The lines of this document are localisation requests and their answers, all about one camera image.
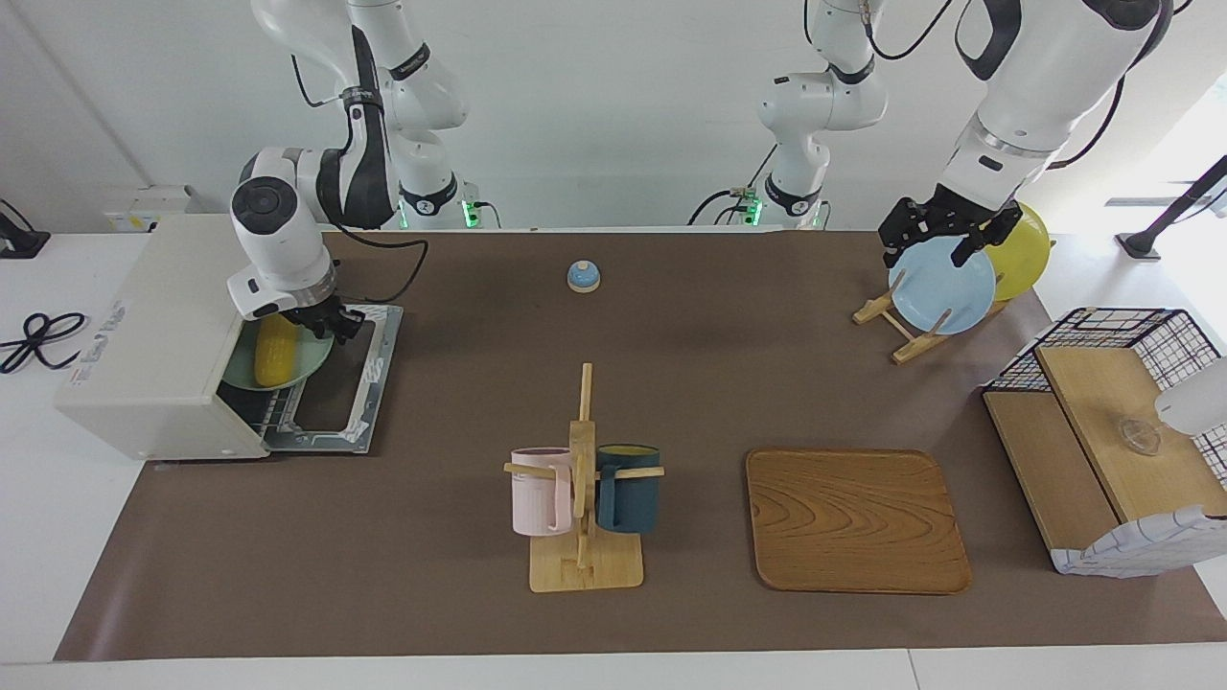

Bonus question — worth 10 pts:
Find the pale green plate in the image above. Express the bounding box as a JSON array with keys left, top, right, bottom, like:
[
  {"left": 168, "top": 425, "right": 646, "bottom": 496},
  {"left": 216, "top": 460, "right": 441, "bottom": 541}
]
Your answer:
[{"left": 223, "top": 321, "right": 335, "bottom": 391}]

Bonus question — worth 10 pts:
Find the yellow corn cob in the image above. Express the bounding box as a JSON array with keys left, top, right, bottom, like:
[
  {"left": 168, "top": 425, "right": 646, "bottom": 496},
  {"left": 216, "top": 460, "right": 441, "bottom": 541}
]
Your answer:
[{"left": 254, "top": 314, "right": 300, "bottom": 387}]

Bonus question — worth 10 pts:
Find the cream toaster oven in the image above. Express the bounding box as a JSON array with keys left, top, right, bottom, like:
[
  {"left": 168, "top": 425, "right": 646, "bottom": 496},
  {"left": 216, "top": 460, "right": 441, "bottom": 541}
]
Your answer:
[{"left": 55, "top": 213, "right": 404, "bottom": 463}]

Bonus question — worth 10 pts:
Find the light blue plate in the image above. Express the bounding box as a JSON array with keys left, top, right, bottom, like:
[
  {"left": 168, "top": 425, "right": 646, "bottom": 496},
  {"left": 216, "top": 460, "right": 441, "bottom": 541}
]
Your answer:
[{"left": 888, "top": 235, "right": 998, "bottom": 336}]

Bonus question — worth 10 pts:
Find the yellow plate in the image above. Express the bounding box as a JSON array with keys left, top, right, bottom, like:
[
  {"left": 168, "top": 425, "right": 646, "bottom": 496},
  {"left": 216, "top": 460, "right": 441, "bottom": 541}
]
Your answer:
[{"left": 978, "top": 201, "right": 1053, "bottom": 304}]

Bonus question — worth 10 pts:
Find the wooden plate rack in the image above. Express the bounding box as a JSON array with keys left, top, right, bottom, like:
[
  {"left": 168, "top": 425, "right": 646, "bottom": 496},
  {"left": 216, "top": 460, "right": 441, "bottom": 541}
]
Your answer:
[{"left": 852, "top": 268, "right": 1055, "bottom": 365}]

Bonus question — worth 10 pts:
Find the white power box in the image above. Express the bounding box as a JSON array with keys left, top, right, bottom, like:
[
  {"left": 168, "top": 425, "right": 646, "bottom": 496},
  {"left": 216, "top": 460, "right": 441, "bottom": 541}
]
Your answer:
[{"left": 104, "top": 185, "right": 207, "bottom": 234}]

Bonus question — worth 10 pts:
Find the small clear glass cup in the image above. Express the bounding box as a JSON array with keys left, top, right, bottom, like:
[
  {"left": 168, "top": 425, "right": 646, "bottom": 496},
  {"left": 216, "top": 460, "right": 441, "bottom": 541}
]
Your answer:
[{"left": 1117, "top": 417, "right": 1163, "bottom": 456}]

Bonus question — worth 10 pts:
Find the pink mug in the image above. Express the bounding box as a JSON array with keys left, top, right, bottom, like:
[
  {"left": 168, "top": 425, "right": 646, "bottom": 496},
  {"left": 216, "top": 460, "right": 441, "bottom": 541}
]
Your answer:
[{"left": 510, "top": 447, "right": 574, "bottom": 538}]

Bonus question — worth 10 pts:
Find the brown table mat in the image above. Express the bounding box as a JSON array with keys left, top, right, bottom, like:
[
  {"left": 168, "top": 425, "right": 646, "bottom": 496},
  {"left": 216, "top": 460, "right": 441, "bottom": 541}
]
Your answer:
[{"left": 53, "top": 230, "right": 1227, "bottom": 662}]

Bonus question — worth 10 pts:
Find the white rounded cylinder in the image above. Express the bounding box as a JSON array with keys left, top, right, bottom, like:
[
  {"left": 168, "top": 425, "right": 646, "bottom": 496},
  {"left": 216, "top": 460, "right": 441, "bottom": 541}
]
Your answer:
[{"left": 1155, "top": 356, "right": 1227, "bottom": 437}]

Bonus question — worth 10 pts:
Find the wooden serving tray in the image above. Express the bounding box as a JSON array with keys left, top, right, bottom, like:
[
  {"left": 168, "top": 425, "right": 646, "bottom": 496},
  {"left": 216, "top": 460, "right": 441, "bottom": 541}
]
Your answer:
[{"left": 746, "top": 448, "right": 972, "bottom": 596}]

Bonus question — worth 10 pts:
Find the black clamp base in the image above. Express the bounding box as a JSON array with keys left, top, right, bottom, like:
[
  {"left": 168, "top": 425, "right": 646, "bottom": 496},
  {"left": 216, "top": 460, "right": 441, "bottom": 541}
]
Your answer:
[{"left": 0, "top": 199, "right": 51, "bottom": 260}]

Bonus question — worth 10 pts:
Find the dark teal mug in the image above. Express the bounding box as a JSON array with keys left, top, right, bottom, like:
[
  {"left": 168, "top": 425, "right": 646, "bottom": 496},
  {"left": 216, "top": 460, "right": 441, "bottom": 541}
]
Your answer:
[{"left": 594, "top": 444, "right": 662, "bottom": 535}]

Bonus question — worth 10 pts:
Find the wooden mug tree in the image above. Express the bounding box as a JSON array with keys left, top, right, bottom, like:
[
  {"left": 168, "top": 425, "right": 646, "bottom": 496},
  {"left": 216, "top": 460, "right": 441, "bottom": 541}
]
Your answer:
[{"left": 503, "top": 362, "right": 665, "bottom": 593}]

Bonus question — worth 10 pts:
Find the black camera stand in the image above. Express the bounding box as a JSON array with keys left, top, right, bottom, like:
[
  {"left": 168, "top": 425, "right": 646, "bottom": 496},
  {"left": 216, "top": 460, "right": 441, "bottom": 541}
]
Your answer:
[{"left": 1117, "top": 153, "right": 1227, "bottom": 262}]

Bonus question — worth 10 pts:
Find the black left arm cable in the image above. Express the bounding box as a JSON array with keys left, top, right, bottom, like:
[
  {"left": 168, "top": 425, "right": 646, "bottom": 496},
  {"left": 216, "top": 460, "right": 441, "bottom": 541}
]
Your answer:
[{"left": 861, "top": 0, "right": 1190, "bottom": 172}]

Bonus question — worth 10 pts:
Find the black coiled cable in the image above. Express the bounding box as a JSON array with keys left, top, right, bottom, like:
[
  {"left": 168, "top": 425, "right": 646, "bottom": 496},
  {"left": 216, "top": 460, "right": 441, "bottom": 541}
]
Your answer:
[{"left": 0, "top": 311, "right": 87, "bottom": 375}]

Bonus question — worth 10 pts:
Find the wire basket with checked cloth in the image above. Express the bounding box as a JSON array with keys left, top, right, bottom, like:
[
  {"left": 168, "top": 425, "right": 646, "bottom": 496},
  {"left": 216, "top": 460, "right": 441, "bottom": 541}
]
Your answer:
[{"left": 983, "top": 307, "right": 1227, "bottom": 578}]

